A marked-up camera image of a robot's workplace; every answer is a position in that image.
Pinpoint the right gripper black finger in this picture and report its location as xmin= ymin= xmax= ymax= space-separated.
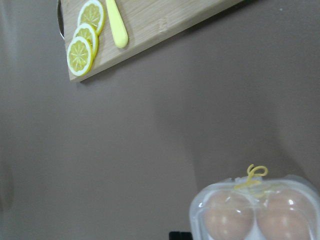
xmin=168 ymin=231 xmax=192 ymax=240

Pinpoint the clear plastic egg box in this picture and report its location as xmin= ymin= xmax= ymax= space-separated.
xmin=189 ymin=165 xmax=320 ymax=240

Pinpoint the brown egg in box rear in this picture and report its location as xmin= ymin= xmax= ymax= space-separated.
xmin=204 ymin=191 xmax=254 ymax=240

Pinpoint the brown egg in box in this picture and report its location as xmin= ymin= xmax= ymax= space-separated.
xmin=256 ymin=189 xmax=316 ymax=240
xmin=204 ymin=191 xmax=254 ymax=240

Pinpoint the brown egg in box front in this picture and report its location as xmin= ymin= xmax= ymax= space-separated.
xmin=256 ymin=189 xmax=316 ymax=240

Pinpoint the yellow plastic knife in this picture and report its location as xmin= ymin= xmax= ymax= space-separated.
xmin=105 ymin=0 xmax=129 ymax=49

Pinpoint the lemon slice outer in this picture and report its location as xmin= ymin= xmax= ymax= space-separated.
xmin=66 ymin=36 xmax=94 ymax=77

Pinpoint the wooden cutting board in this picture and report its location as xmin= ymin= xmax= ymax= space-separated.
xmin=57 ymin=0 xmax=237 ymax=82

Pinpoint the lemon slice middle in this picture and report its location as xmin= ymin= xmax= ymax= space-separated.
xmin=73 ymin=23 xmax=99 ymax=58

